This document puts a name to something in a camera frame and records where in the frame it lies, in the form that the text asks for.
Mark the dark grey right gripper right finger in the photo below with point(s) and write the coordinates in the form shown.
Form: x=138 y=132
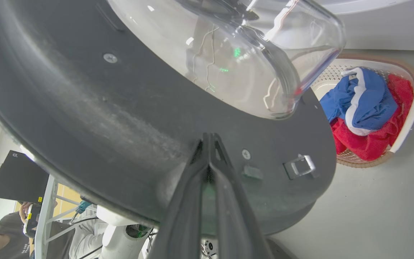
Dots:
x=232 y=216

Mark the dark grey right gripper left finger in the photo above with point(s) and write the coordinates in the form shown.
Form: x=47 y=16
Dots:
x=187 y=208

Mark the dark grey washing machine door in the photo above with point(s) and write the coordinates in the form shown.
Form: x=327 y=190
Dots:
x=84 y=108

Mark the white washing machine body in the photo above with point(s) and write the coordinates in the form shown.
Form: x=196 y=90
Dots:
x=390 y=28

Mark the person in white shirt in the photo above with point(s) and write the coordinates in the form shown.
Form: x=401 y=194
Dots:
x=84 y=241

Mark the red towel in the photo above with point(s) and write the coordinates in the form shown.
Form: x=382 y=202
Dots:
x=368 y=144

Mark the black handheld controller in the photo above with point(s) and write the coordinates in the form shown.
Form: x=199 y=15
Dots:
x=31 y=219

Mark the black flat panel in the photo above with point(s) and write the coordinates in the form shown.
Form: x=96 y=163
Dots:
x=18 y=178

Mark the blue and white garment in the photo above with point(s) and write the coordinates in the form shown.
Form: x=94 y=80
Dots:
x=372 y=104

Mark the person in dark shirt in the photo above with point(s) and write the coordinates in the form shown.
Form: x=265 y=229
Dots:
x=9 y=241

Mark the white laundry basket brown rim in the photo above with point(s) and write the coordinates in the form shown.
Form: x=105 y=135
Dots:
x=408 y=122

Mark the white metal frame stand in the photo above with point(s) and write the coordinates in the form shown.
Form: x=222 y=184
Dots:
x=43 y=219

